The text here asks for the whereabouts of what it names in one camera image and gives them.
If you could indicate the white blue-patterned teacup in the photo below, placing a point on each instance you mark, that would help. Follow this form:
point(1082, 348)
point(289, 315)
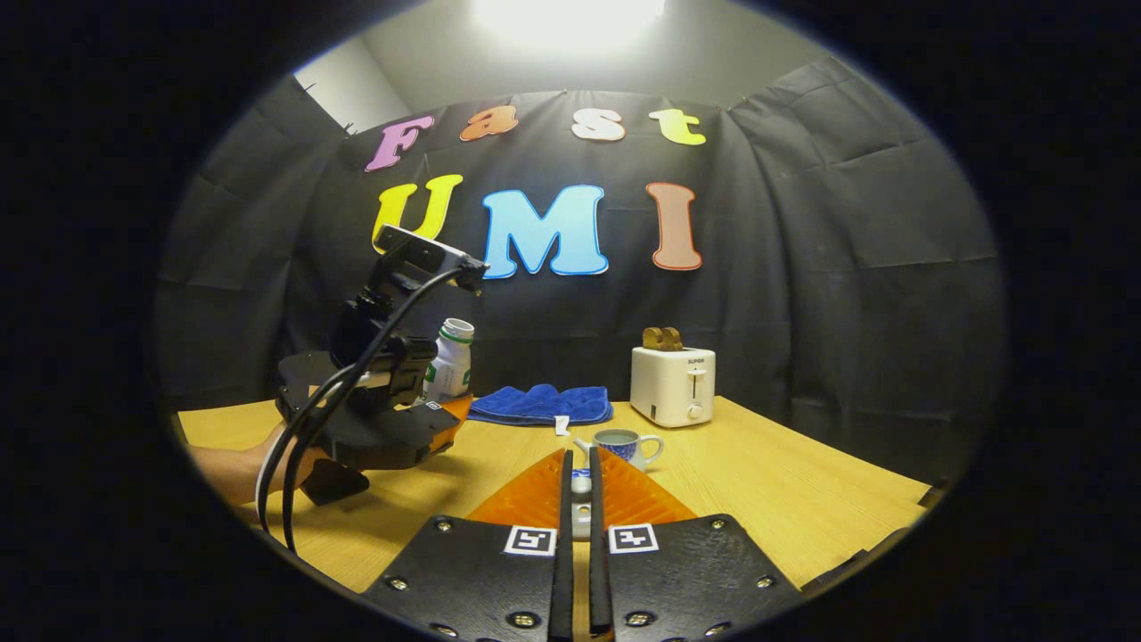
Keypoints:
point(624, 444)

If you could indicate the white green-label water bottle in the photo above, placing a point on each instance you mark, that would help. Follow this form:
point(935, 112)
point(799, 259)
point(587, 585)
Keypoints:
point(450, 361)

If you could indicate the white toaster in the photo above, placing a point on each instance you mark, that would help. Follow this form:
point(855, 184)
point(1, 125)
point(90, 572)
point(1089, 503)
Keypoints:
point(669, 388)

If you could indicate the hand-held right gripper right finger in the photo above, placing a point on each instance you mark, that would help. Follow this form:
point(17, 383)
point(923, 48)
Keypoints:
point(599, 580)

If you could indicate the brown toast slice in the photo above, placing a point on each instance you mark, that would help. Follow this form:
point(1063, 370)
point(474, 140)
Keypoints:
point(652, 339)
point(673, 339)

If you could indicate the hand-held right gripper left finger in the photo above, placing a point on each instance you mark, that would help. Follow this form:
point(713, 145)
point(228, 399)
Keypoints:
point(563, 571)

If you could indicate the ceiling light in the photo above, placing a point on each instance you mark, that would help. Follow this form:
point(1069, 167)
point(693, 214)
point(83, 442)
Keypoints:
point(570, 22)

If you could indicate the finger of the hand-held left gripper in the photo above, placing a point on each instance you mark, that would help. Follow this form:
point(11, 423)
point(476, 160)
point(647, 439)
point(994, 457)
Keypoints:
point(453, 419)

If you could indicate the blue towel cloth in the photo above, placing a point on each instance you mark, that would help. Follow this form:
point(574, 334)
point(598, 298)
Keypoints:
point(539, 403)

